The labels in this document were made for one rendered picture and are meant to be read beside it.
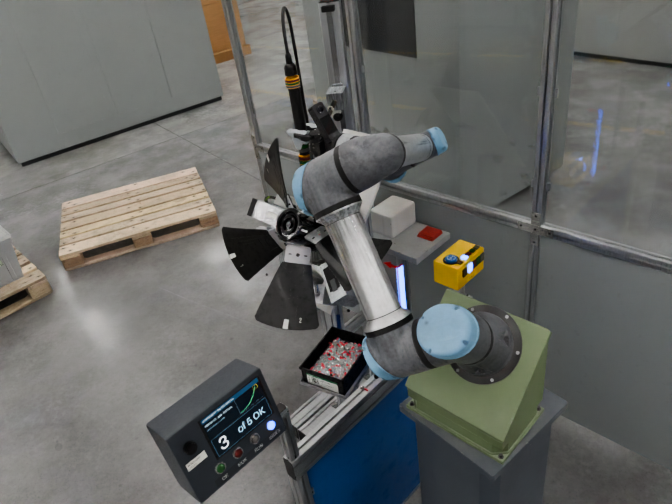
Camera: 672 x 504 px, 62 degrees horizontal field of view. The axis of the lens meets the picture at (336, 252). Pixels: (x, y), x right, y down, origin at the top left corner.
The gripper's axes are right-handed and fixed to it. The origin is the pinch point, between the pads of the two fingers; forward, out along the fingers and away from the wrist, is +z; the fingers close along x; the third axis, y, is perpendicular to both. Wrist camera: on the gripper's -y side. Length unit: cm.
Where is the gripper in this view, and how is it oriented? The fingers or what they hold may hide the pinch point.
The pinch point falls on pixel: (295, 127)
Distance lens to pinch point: 177.6
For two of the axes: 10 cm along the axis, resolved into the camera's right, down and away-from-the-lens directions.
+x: 6.8, -4.8, 5.5
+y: 1.3, 8.2, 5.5
